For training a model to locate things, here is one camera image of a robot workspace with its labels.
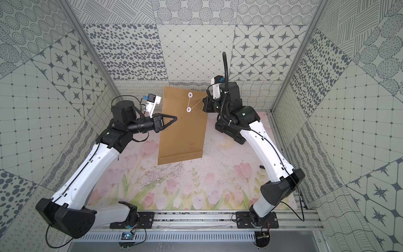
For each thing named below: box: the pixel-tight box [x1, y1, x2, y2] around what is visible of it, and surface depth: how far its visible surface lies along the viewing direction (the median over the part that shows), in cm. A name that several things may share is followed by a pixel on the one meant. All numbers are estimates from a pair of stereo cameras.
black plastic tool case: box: [215, 118, 251, 145], surface depth 104 cm
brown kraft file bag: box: [157, 86, 208, 166], surface depth 68 cm
